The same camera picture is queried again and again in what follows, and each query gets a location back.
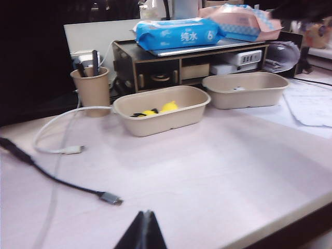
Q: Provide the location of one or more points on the wide black pen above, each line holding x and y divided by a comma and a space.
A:
96, 62

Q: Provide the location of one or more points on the blue wet wipes pack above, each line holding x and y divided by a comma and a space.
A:
179, 33

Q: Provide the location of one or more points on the beige paper box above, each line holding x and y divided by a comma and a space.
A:
246, 99
160, 124

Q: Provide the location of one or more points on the white flat box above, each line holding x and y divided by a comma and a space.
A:
225, 69

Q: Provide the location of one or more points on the large black monitor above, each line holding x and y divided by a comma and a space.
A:
31, 52

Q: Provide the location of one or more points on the thin dark pen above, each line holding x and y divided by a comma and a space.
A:
80, 70

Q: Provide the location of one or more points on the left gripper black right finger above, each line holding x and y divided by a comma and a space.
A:
154, 233

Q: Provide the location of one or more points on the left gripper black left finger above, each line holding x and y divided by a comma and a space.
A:
132, 233

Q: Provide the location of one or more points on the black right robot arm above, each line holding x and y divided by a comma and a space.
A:
303, 9

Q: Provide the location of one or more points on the white plug adapter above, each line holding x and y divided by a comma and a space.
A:
81, 58

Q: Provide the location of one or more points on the yellow black Pichu doll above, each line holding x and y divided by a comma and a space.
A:
145, 113

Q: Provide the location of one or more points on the white desk partition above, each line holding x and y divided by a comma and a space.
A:
103, 33

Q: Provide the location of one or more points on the silver flat laptop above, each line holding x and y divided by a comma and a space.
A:
207, 49

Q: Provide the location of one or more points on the brown paper cup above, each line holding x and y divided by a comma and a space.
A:
92, 93

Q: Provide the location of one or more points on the pink wet wipes pack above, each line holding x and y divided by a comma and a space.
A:
241, 20

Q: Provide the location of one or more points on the white power strip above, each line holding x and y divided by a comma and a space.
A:
250, 57

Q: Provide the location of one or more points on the black wooden desk organizer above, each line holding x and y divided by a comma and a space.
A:
124, 64

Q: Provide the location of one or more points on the clear plastic bag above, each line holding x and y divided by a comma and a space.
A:
316, 35

